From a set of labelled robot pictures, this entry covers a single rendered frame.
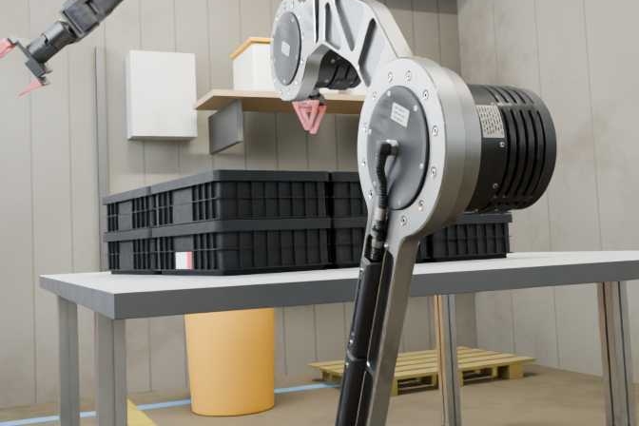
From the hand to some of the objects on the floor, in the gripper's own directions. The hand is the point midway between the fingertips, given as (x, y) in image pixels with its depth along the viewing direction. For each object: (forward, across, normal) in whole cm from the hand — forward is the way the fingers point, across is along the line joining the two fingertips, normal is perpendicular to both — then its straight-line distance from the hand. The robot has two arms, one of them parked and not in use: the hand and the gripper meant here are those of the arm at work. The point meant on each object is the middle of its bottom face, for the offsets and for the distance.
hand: (310, 128), depth 208 cm
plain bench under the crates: (+106, +21, -8) cm, 108 cm away
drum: (+105, +167, +83) cm, 214 cm away
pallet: (+104, +245, +1) cm, 266 cm away
